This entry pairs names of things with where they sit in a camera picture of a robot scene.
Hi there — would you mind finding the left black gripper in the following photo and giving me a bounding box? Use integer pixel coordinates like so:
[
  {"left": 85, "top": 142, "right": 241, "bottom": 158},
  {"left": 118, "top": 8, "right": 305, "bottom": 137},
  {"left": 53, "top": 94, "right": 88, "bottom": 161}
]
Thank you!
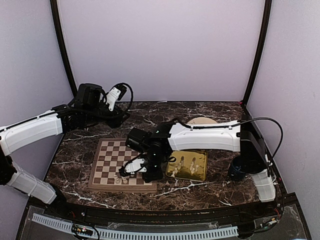
[{"left": 83, "top": 99, "right": 130, "bottom": 129}]

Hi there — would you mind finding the wooden chess board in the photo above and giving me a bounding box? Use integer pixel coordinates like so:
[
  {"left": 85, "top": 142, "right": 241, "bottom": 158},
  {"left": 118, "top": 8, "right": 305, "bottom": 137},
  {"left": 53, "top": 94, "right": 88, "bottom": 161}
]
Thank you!
[{"left": 88, "top": 138, "right": 157, "bottom": 193}]

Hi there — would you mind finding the gold metal tray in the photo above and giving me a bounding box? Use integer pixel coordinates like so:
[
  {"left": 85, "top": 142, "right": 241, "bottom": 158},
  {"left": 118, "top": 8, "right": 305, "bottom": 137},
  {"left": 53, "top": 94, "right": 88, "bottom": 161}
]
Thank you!
[{"left": 165, "top": 150, "right": 208, "bottom": 182}]

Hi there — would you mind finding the white chess king piece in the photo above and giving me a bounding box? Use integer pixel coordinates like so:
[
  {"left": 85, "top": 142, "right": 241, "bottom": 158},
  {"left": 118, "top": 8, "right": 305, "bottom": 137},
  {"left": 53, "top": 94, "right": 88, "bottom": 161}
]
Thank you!
[{"left": 122, "top": 177, "right": 128, "bottom": 185}]

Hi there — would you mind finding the white chess queen piece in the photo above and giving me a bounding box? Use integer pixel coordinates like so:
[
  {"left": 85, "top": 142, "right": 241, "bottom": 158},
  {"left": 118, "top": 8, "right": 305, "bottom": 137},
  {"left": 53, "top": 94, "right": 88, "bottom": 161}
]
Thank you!
[{"left": 113, "top": 174, "right": 121, "bottom": 184}]

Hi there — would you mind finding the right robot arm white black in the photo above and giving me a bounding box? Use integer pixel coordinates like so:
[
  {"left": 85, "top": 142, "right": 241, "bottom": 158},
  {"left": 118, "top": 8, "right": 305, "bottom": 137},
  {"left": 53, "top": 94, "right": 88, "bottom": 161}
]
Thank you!
[{"left": 119, "top": 115, "right": 276, "bottom": 217}]

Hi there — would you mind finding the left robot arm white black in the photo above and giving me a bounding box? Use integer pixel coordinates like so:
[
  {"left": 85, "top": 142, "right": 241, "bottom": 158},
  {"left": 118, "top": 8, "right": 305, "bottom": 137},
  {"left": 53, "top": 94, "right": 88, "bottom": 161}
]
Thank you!
[{"left": 0, "top": 82, "right": 133, "bottom": 218}]

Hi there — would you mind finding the white chess piece cluster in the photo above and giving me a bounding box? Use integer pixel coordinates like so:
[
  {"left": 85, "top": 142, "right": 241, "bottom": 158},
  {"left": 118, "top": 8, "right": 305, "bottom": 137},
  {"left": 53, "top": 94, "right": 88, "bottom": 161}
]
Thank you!
[{"left": 178, "top": 156, "right": 196, "bottom": 171}]

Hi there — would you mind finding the beige floral ceramic plate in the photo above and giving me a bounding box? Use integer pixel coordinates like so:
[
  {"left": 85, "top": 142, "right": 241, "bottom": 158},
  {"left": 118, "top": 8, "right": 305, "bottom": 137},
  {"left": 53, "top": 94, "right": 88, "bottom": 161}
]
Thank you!
[{"left": 187, "top": 117, "right": 217, "bottom": 125}]

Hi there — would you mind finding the dark blue mug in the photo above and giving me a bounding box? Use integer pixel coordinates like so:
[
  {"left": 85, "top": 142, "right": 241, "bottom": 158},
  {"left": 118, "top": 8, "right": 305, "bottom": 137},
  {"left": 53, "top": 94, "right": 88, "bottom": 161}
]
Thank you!
[{"left": 227, "top": 156, "right": 248, "bottom": 181}]

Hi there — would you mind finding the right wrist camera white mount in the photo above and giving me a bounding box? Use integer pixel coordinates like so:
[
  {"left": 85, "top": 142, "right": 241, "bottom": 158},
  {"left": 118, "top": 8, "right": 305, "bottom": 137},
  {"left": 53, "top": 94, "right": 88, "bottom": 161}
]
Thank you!
[{"left": 119, "top": 158, "right": 147, "bottom": 177}]

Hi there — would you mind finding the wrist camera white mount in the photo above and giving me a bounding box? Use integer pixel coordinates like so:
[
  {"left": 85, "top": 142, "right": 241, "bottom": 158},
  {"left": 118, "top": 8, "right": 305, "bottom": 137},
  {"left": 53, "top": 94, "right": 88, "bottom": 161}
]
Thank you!
[
  {"left": 119, "top": 158, "right": 147, "bottom": 177},
  {"left": 101, "top": 82, "right": 134, "bottom": 113}
]

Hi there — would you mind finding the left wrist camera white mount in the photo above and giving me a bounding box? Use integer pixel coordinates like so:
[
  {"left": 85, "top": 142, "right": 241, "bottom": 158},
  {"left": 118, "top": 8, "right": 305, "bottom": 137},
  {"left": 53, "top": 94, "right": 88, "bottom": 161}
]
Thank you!
[{"left": 101, "top": 82, "right": 134, "bottom": 113}]

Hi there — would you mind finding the white cable duct strip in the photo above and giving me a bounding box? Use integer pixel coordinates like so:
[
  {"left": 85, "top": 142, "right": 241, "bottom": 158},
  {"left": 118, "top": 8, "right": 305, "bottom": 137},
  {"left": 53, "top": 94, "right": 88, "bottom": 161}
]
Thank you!
[{"left": 31, "top": 213, "right": 239, "bottom": 240}]

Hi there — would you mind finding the left black frame post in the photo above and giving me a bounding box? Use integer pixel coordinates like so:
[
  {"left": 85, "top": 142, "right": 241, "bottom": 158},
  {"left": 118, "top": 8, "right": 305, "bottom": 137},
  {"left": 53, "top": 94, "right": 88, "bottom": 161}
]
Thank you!
[{"left": 49, "top": 0, "right": 78, "bottom": 97}]

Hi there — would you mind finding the black frame post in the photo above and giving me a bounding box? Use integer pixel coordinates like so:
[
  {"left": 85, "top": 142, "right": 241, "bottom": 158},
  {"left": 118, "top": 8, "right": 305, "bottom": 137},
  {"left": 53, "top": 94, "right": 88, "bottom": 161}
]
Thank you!
[
  {"left": 49, "top": 0, "right": 78, "bottom": 97},
  {"left": 240, "top": 0, "right": 272, "bottom": 109}
]

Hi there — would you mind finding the right black frame post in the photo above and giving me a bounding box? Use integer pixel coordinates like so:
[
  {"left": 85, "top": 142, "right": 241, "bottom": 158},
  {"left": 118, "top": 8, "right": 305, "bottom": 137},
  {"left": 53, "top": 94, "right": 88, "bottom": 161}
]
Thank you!
[{"left": 240, "top": 0, "right": 272, "bottom": 109}]

